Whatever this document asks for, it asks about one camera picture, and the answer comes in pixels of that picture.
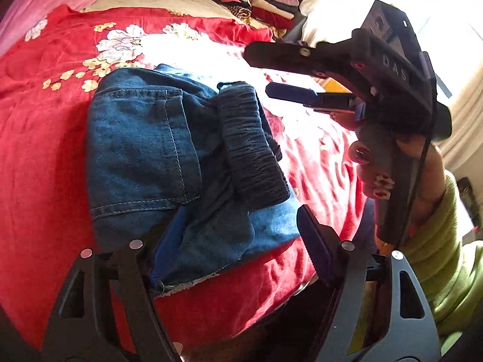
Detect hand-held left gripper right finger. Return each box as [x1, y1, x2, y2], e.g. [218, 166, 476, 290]
[297, 204, 442, 362]

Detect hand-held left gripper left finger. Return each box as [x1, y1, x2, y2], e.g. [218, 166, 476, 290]
[41, 207, 185, 362]

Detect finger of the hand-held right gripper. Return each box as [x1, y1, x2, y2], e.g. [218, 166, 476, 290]
[243, 32, 372, 91]
[265, 82, 365, 116]

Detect blue denim pants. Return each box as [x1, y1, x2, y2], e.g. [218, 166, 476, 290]
[87, 64, 302, 295]

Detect person's right forearm green sleeve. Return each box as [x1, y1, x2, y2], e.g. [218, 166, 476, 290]
[392, 170, 483, 348]

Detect person's right hand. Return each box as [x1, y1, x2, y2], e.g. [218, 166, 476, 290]
[348, 136, 446, 242]

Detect pile of folded clothes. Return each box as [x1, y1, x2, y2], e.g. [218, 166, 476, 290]
[196, 0, 302, 31]

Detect red floral blanket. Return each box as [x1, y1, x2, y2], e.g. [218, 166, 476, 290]
[0, 4, 372, 351]

